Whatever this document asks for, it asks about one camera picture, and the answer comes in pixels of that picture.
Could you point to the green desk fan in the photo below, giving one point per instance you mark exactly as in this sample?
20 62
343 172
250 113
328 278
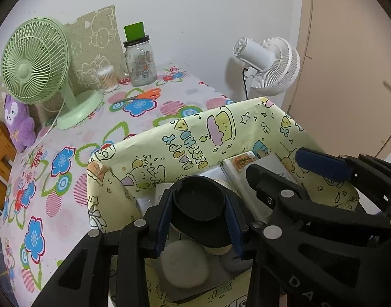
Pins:
32 60

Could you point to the white power strip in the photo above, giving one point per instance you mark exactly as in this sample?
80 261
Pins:
237 166

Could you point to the beige stand with black base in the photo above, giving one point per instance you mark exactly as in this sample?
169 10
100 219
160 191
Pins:
198 204

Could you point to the white round pebble-shaped gadget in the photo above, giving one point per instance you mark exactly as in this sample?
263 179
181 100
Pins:
184 267

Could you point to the green patterned backing board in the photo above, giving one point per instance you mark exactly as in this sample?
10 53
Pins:
99 38

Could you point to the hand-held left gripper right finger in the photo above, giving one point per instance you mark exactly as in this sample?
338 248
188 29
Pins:
236 233

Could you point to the white standing fan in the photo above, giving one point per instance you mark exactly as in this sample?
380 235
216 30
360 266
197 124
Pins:
272 64

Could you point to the purple plush toy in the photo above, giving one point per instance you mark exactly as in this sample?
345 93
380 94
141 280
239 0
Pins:
19 128

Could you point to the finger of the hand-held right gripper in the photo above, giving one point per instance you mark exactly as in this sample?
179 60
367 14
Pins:
272 188
323 164

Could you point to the beige door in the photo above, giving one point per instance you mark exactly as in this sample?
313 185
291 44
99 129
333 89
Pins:
342 70

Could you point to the wooden bed headboard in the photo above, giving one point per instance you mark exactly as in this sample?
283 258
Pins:
0 153

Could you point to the yellow cartoon print storage box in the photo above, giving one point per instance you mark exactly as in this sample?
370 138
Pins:
195 134

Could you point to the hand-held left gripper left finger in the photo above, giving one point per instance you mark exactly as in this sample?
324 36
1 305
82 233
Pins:
162 227

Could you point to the purple round gadget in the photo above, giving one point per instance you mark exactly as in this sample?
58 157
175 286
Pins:
234 263

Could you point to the glass jar with green lid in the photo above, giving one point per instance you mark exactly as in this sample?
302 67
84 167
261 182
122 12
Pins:
141 64

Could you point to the cotton swab container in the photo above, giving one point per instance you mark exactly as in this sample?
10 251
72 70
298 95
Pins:
107 81

